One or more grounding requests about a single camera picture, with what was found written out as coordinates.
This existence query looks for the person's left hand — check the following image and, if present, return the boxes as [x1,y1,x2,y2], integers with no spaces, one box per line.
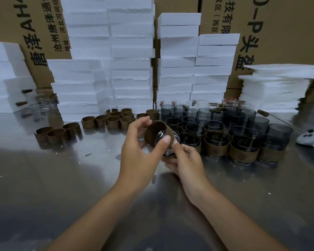
[115,116,171,192]

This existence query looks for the cluster of transparent plastic cups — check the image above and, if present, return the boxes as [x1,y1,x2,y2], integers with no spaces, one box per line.
[154,99,294,144]

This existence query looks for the tall stack white foam blocks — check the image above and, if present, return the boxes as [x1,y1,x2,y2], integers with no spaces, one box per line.
[47,0,155,122]

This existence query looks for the person's left forearm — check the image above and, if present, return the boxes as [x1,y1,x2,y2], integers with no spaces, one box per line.
[46,183,147,251]

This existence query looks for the person's right forearm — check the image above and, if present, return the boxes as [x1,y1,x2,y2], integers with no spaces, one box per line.
[196,190,291,251]

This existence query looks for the large printed cardboard box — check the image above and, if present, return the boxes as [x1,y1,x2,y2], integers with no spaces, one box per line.
[199,0,314,89]

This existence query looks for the stepped stack white foam blocks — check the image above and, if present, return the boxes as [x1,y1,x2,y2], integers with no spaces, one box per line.
[156,13,240,102]

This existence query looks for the stack of thin foam sheets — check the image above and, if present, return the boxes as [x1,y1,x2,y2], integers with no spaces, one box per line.
[238,64,314,113]

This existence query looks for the bunch of clear plastic cups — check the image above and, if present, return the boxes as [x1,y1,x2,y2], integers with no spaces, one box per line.
[31,94,59,113]

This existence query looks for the stack of white foam blocks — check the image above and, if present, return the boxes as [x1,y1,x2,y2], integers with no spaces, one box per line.
[0,42,37,113]

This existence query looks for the person's right hand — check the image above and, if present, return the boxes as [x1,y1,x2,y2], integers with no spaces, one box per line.
[161,142,215,208]

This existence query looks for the brown-handled metal rod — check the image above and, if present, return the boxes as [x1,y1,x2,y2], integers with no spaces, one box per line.
[257,109,304,132]

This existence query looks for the group of brown sleeve rings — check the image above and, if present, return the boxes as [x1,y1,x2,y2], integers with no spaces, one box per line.
[34,108,159,145]

